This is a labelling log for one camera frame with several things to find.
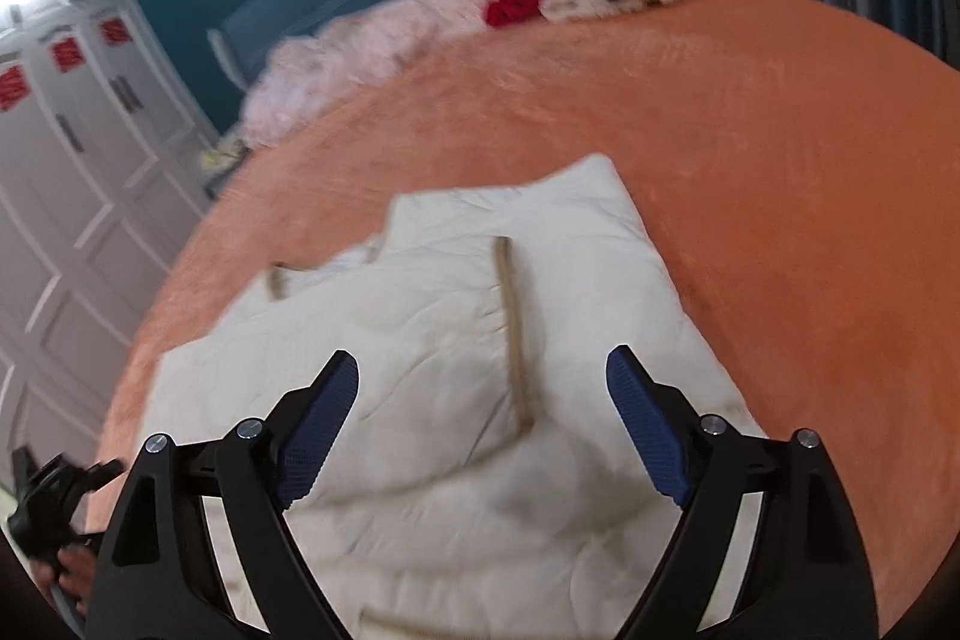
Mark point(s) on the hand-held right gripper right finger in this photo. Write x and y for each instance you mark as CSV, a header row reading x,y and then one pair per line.
x,y
651,430

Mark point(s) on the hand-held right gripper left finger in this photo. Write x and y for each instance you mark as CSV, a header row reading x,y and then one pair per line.
x,y
319,430

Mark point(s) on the person's left hand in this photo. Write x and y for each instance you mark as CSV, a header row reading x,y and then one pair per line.
x,y
75,576

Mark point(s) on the orange plush blanket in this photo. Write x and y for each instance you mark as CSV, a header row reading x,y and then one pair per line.
x,y
750,160

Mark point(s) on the pale yellow cloth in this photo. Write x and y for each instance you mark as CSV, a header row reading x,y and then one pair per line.
x,y
221,158

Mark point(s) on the white panelled wardrobe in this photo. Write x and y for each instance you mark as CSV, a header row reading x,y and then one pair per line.
x,y
75,197

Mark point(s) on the pink fluffy blanket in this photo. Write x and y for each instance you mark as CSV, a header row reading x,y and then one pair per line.
x,y
360,40

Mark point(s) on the red paper decoration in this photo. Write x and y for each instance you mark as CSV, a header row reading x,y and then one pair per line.
x,y
11,89
112,31
66,54

